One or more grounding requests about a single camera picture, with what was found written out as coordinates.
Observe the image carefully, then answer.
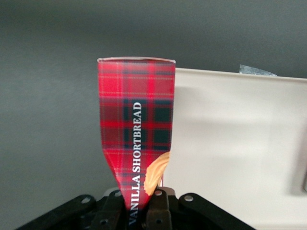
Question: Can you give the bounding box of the red tartan shortbread cookie box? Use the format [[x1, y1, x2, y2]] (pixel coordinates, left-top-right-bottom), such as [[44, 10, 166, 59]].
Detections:
[[96, 57, 177, 230]]

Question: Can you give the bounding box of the white plastic tray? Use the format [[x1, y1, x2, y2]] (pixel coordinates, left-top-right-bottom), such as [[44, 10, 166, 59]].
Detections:
[[160, 68, 307, 230]]

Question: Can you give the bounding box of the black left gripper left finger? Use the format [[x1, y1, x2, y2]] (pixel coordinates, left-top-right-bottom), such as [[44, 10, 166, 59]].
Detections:
[[90, 189, 128, 230]]

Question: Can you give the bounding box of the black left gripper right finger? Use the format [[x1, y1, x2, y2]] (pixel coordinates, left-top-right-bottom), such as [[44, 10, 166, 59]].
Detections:
[[145, 188, 174, 230]]

